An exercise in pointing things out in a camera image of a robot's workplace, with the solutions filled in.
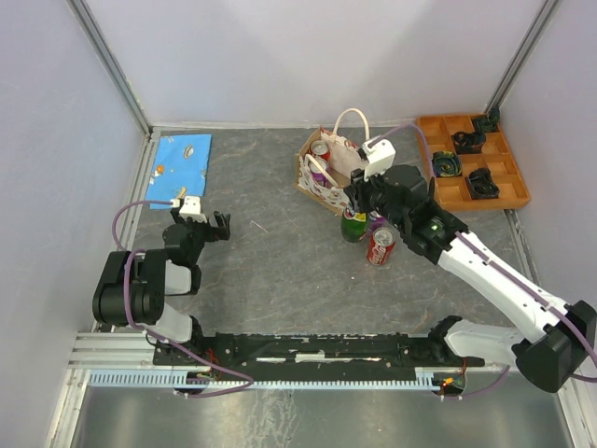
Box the burlap canvas tote bag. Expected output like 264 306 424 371
294 107 370 216

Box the blue yellow rolled tie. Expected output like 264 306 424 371
432 151 463 178

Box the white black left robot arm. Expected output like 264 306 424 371
92 210 230 364

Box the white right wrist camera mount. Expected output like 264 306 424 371
357 139 396 181

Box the aluminium frame rail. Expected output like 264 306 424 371
68 332 207 371

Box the dark rolled tie corner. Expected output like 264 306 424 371
471 105 501 133

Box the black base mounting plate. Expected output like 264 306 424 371
152 330 486 380

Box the blue patterned cloth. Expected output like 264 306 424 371
145 133 212 210

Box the light blue slotted cable duct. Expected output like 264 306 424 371
88 368 442 389

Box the red Coke can front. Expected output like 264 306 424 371
367 227 396 266

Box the purple Fanta can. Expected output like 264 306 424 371
366 211 386 236
308 158 328 188

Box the black rolled belt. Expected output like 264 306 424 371
451 132 486 154

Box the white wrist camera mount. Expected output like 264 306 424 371
179 195 207 222
357 139 396 181

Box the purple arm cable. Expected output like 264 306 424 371
372 121 597 401
113 199 256 399

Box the orange wooden divided tray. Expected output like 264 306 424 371
415 114 531 212

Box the red Coke can back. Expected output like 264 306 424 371
309 140 330 161

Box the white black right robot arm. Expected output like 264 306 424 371
344 164 596 393

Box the black rolled tie front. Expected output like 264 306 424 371
466 167 500 200

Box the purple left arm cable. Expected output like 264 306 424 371
113 199 256 399

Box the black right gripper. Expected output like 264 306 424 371
343 161 408 231

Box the red coke can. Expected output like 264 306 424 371
309 140 330 161
367 227 396 266

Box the green glass Perrier bottle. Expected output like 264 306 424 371
340 207 368 243

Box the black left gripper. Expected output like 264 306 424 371
171 207 229 264

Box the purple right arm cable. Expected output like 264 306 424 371
372 121 597 401

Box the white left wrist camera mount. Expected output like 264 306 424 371
179 195 207 222

